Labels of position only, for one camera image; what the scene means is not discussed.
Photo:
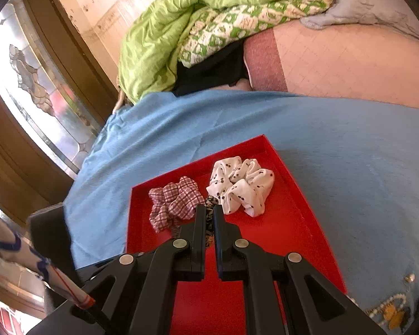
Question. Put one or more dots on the wooden window frame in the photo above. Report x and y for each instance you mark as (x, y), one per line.
(7, 167)

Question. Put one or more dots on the red plaid scrunchie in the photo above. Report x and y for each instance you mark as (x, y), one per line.
(176, 197)

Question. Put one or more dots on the pink blanket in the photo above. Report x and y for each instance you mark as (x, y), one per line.
(335, 66)

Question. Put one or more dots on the stained glass window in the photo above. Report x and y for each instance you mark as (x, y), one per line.
(38, 87)

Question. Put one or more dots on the blue bed sheet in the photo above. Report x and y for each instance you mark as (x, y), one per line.
(335, 146)

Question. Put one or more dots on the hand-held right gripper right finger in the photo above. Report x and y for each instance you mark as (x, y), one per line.
(220, 233)

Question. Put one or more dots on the white cherry print scrunchie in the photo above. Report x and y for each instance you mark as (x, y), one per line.
(242, 185)

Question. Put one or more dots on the green quilt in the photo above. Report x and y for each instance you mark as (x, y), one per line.
(153, 35)

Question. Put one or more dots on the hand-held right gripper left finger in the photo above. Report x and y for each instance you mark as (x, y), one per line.
(199, 232)

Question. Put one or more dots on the black cloth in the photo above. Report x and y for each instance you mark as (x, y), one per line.
(209, 73)

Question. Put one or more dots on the grey pillow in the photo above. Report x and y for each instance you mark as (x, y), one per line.
(366, 3)

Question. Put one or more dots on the red tray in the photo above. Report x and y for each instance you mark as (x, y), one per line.
(286, 216)

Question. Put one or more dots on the leopard print scrunchie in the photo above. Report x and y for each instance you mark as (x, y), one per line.
(209, 213)

